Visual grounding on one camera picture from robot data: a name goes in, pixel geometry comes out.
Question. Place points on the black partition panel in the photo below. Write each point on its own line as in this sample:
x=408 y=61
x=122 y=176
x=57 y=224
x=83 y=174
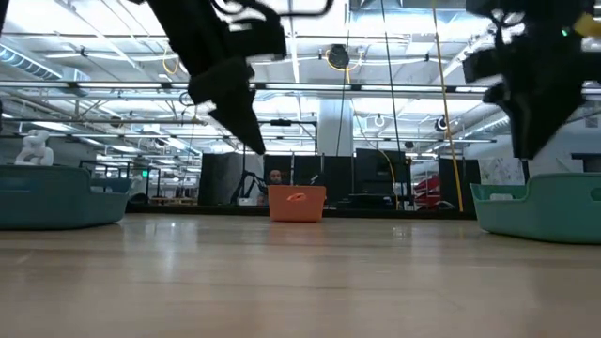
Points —
x=375 y=171
x=338 y=171
x=451 y=185

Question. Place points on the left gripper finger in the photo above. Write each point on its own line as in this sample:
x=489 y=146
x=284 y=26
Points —
x=235 y=103

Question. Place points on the small black ceiling reel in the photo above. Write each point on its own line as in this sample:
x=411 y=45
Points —
x=441 y=123

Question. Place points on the black frame stand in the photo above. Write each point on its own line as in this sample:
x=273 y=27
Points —
x=281 y=123

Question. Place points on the white column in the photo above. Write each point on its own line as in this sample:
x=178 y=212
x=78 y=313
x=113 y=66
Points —
x=335 y=131

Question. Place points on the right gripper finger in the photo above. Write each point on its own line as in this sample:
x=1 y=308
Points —
x=540 y=122

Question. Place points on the dark grey partition panel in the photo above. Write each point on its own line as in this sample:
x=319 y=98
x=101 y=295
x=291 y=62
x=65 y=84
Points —
x=209 y=183

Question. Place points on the yellow paper label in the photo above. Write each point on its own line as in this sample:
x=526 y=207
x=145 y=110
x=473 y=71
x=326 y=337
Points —
x=592 y=24

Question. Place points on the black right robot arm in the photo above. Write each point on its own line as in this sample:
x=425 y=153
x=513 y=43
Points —
x=516 y=7

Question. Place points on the white patterned sheet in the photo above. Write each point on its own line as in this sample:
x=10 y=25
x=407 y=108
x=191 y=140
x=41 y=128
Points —
x=497 y=171

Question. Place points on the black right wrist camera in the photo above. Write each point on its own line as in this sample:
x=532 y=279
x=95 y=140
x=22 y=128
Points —
x=481 y=66

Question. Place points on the white robot figure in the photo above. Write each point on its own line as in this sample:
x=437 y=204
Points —
x=35 y=150

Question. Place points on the black metal table frame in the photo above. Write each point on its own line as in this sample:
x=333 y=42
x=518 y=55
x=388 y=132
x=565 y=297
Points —
x=211 y=210

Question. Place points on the blue plastic basket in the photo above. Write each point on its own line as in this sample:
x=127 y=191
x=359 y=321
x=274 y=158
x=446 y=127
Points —
x=47 y=202

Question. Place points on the red rack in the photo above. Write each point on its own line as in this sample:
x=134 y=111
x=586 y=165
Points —
x=428 y=190

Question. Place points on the long ceiling light rail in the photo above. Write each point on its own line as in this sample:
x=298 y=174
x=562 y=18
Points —
x=117 y=85

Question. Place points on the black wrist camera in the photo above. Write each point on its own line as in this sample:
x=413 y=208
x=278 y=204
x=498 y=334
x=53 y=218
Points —
x=481 y=66
x=260 y=42

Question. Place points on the teal plastic basket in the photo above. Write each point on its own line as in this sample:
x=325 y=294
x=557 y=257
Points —
x=554 y=216

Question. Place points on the dark monitor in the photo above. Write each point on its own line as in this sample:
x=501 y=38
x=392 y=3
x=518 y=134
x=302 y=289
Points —
x=589 y=162

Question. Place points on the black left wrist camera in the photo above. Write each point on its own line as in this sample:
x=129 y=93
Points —
x=260 y=42

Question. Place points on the silver air duct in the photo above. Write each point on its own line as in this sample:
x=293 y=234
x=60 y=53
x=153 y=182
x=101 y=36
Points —
x=488 y=126

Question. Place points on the orange plastic basket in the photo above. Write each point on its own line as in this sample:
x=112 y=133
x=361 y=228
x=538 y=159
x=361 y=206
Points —
x=296 y=211

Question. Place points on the black background robot arm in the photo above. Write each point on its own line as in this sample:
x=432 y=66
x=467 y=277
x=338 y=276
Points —
x=249 y=184

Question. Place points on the person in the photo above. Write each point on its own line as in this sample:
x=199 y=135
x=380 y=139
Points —
x=275 y=177

